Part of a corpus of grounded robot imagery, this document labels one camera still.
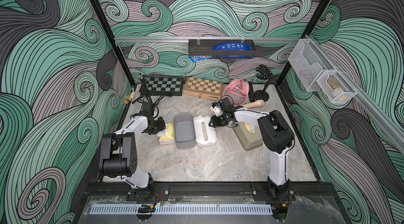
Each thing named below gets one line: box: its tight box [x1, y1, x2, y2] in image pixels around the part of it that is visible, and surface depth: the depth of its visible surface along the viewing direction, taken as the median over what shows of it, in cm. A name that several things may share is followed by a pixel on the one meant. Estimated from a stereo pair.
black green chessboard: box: [146, 76, 184, 97], surface depth 117 cm
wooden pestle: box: [243, 99, 266, 109], surface depth 108 cm
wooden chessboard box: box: [182, 77, 225, 102], surface depth 116 cm
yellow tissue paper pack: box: [156, 121, 176, 145], surface depth 88 cm
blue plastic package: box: [213, 42, 252, 52], surface depth 94 cm
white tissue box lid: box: [193, 115, 218, 147], surface depth 94 cm
